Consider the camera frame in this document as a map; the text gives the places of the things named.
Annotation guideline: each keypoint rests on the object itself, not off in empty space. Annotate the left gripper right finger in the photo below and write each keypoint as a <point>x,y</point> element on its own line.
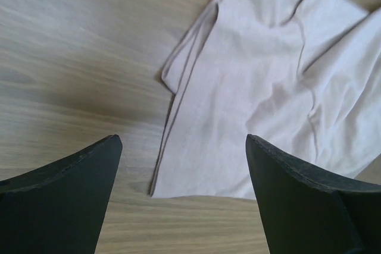
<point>306,209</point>

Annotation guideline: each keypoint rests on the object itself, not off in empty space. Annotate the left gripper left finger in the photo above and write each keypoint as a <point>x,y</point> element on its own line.
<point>60,207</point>

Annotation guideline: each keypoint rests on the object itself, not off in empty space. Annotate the beige t shirt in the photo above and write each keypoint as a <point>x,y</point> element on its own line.
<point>303,75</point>

